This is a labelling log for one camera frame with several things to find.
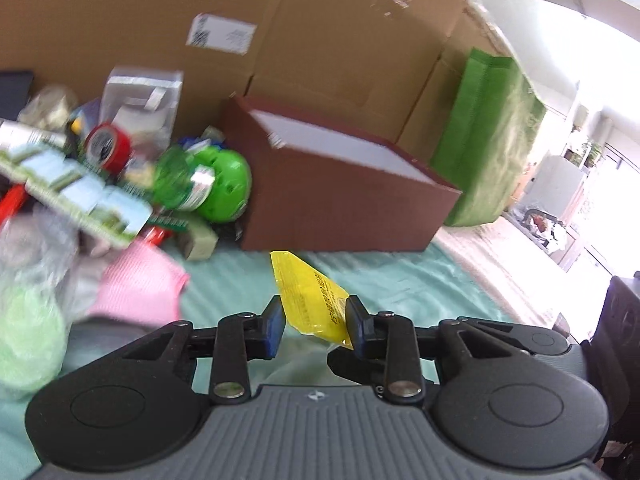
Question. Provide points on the potted plant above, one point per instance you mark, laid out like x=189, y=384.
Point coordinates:
x=587, y=152

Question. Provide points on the green fabric bag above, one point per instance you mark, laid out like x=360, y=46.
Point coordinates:
x=490, y=135

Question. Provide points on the yellow packet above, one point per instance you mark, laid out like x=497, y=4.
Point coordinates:
x=307, y=295

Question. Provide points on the teal table cloth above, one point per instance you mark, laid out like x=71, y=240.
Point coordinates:
x=400, y=280

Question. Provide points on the red plastic item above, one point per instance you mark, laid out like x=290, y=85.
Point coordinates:
x=12, y=206

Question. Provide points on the white cabinet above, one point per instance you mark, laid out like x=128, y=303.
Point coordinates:
x=552, y=185

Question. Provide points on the green item in plastic bag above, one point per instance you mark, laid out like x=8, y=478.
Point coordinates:
x=27, y=335

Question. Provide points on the clear plastic container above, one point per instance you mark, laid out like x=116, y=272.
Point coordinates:
x=142, y=97

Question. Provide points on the green patterned tissue packet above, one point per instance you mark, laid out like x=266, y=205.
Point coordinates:
x=50, y=107

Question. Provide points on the maroon cardboard box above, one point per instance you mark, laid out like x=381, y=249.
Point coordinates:
x=340, y=200

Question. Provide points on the red and white marker pen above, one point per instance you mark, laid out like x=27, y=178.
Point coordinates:
x=107, y=146

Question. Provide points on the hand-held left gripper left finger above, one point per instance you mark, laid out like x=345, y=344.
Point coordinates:
x=274, y=327

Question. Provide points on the green and white printed sachet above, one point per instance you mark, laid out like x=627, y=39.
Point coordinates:
x=80, y=192

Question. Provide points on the large brown cardboard box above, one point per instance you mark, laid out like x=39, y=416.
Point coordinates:
x=325, y=35

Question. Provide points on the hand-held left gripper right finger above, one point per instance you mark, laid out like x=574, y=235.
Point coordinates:
x=353, y=324

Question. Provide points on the olive slim carton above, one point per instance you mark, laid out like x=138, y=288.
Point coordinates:
x=197, y=240

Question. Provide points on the pink cloth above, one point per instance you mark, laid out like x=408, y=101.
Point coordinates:
x=142, y=285

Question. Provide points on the white shipping label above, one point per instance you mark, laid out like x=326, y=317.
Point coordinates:
x=222, y=34

